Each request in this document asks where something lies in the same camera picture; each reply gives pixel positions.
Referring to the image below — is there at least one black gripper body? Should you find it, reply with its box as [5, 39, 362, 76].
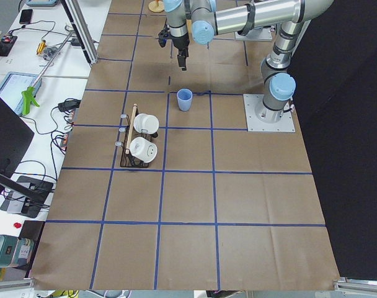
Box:
[158, 26, 189, 57]

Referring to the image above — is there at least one light blue plastic cup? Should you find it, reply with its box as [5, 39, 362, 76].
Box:
[177, 88, 193, 112]

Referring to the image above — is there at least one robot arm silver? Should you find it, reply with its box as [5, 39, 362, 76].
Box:
[158, 0, 332, 120]

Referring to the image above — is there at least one wooden mug tree stand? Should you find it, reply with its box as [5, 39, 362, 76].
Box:
[148, 0, 164, 13]

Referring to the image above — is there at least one white mug far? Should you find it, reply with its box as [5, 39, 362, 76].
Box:
[133, 113, 159, 134]

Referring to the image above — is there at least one white smiley mug near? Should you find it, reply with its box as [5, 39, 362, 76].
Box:
[130, 137, 157, 163]

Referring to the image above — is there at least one black power adapter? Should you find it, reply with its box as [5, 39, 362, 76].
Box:
[58, 98, 81, 112]

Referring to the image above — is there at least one yellow screwdriver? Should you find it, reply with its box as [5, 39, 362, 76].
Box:
[36, 39, 47, 55]

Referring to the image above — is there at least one black smartphone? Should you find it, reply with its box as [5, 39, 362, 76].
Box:
[19, 9, 33, 25]

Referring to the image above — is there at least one blue framed tablet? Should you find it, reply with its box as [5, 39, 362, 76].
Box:
[0, 72, 42, 116]

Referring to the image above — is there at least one black monitor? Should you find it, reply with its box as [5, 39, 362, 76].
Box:
[0, 88, 48, 209]

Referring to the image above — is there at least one green electronic device box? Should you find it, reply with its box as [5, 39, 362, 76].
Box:
[0, 235, 34, 268]

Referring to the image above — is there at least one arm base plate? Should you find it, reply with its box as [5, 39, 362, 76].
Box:
[235, 25, 275, 42]
[243, 94, 296, 133]

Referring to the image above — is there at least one aluminium frame post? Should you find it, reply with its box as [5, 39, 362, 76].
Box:
[60, 0, 99, 65]

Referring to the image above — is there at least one wooden rack handle rod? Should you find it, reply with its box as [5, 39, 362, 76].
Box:
[125, 103, 138, 155]

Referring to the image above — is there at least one black wire mug rack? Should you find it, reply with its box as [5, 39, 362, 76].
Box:
[115, 103, 159, 168]

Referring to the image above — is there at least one green handled grabber tool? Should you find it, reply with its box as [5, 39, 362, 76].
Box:
[20, 29, 75, 115]

